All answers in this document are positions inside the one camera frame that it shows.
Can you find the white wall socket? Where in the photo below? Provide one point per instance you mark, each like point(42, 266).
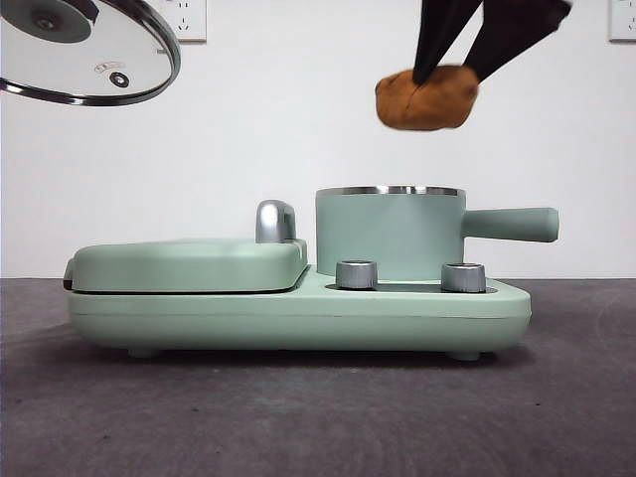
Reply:
point(194, 25)
point(625, 20)

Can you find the brown potato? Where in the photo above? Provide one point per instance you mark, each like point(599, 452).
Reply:
point(427, 109)

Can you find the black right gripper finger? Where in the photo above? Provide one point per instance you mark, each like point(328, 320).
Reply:
point(442, 25)
point(517, 25)

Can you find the glass pot lid green knob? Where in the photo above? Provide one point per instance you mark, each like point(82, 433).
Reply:
point(74, 49)

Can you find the mint green griddle cover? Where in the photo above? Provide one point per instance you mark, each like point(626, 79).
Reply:
point(174, 263)

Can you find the mint green breakfast maker base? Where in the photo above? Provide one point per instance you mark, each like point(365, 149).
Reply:
point(298, 318)

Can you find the silver control knob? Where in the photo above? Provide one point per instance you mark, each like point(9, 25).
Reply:
point(463, 277)
point(355, 274)

